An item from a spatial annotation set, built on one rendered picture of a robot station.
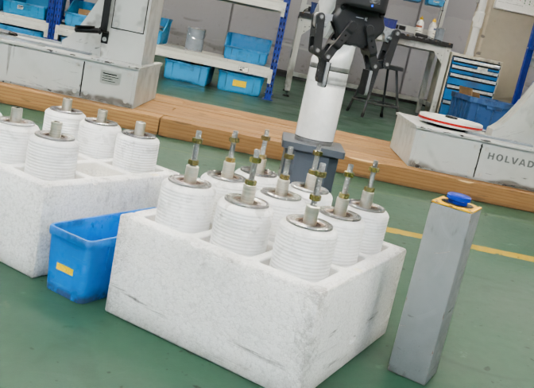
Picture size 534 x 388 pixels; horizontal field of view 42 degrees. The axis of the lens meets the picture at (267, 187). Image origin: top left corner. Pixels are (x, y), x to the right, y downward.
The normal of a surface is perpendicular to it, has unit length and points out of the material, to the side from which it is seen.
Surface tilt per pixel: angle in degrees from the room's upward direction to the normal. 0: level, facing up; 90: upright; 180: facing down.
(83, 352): 0
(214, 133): 90
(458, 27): 90
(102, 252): 92
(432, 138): 90
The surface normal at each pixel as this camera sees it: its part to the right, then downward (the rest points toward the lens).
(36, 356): 0.20, -0.96
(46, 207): 0.82, 0.28
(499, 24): -0.03, 0.21
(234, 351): -0.49, 0.09
